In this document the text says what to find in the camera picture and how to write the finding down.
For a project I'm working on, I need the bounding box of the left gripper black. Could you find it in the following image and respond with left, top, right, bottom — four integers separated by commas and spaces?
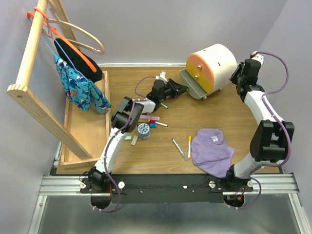
158, 78, 187, 101

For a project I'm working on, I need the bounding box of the grey bottom drawer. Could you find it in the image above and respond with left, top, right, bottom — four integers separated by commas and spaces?
179, 69, 208, 99

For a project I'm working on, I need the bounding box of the mint green eraser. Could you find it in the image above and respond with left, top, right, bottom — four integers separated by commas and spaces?
124, 136, 132, 141

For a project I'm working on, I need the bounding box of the grey white eraser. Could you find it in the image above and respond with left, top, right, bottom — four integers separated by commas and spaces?
131, 136, 138, 146

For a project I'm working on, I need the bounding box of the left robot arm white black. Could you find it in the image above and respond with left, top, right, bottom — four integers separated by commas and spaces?
80, 78, 189, 193

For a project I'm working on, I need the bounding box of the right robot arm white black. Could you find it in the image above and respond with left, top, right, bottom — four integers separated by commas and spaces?
224, 52, 294, 191

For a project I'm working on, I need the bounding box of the pink highlighter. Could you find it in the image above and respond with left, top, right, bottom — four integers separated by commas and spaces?
139, 115, 160, 121

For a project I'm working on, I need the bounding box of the red capped white marker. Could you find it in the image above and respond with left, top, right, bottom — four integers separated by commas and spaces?
149, 119, 168, 127

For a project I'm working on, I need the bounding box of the yellow white pen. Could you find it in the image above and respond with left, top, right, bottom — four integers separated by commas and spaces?
187, 136, 192, 159

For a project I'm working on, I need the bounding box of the round blue tin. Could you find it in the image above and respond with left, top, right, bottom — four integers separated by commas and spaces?
137, 123, 151, 140

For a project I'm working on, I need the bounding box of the grey silver pen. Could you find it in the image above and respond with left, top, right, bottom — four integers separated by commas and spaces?
172, 138, 188, 161

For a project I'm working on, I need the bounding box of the purple cloth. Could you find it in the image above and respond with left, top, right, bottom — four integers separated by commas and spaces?
191, 128, 235, 178

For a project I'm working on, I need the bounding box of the blue shark pattern garment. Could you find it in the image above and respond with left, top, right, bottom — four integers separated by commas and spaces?
54, 53, 111, 114

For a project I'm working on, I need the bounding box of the wooden tray base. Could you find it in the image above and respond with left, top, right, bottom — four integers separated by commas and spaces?
59, 70, 112, 170

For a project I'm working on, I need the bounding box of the black garment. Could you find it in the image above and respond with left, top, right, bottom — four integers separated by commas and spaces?
54, 39, 102, 83

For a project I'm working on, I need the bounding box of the wooden hanger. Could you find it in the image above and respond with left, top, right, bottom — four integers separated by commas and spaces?
46, 0, 105, 55

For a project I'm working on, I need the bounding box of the orange hanger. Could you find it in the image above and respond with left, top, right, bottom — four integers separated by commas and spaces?
34, 7, 97, 73

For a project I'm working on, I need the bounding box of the wooden clothes rack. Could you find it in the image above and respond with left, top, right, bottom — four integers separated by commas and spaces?
6, 0, 93, 161

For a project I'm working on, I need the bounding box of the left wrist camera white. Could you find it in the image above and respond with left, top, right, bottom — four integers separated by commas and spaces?
156, 71, 168, 82

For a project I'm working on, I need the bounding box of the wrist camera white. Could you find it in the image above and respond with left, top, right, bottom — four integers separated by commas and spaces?
156, 71, 168, 82
250, 51, 264, 64

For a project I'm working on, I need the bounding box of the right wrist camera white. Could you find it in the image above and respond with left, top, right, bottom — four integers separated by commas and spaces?
250, 51, 264, 64

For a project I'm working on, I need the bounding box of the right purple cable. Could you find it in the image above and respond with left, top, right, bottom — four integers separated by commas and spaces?
258, 51, 290, 96

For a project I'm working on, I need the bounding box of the purple cable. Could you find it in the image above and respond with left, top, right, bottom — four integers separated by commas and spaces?
258, 51, 290, 96
135, 76, 158, 99

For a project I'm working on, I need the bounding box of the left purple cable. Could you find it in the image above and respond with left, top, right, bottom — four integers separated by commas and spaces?
135, 76, 158, 99

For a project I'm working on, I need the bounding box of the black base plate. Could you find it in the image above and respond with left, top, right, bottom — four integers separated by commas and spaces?
80, 174, 253, 208

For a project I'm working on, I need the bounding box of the aluminium rail frame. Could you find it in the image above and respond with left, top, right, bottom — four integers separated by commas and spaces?
29, 148, 312, 234

